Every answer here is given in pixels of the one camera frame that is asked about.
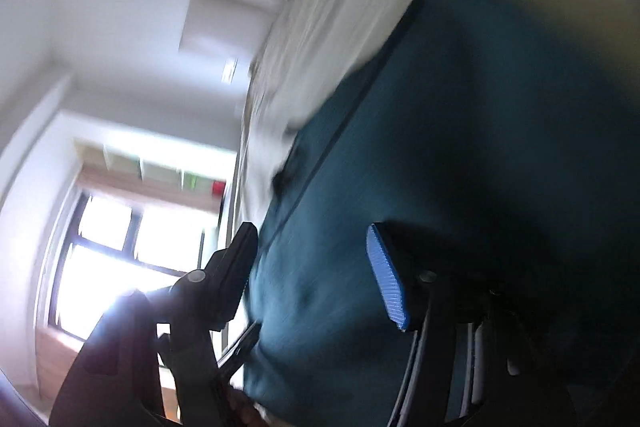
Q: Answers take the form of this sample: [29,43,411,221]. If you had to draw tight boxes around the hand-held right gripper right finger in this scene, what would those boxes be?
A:
[366,223,576,427]

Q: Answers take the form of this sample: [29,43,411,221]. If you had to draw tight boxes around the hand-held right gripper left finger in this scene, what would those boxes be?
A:
[50,222,261,427]

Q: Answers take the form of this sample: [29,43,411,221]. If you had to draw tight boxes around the dark teal sweater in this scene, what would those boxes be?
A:
[242,0,640,427]

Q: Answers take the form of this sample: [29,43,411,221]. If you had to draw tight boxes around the window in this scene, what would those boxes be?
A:
[47,192,226,343]

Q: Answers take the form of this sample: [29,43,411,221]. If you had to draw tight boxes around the white shelf unit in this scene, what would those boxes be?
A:
[74,137,237,198]

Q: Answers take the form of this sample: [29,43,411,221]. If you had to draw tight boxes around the bed with beige sheet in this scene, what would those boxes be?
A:
[235,0,626,238]

